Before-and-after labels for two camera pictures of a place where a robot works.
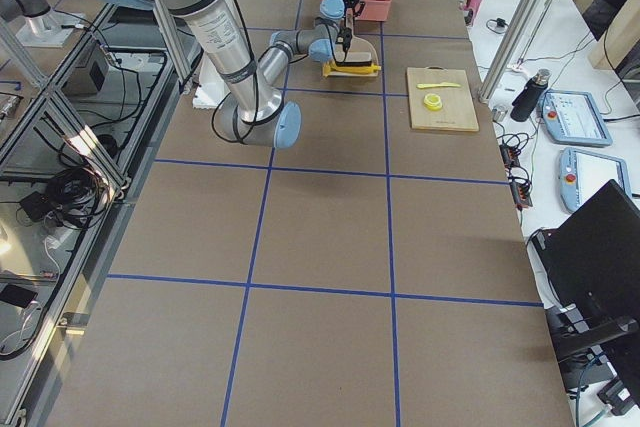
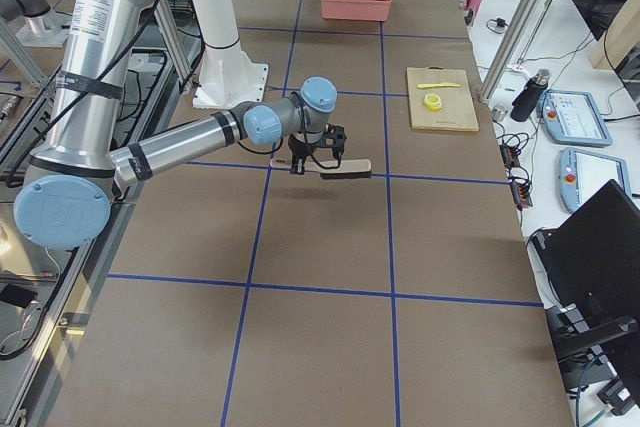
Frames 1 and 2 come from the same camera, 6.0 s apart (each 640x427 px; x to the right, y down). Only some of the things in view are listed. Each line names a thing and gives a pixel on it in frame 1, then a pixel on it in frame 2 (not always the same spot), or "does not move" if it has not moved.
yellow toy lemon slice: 433,101 does not move
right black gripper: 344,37 to 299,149
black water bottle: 524,105 does not move
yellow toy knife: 445,84 does not move
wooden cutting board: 457,110 does not move
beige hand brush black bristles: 353,59 to 344,169
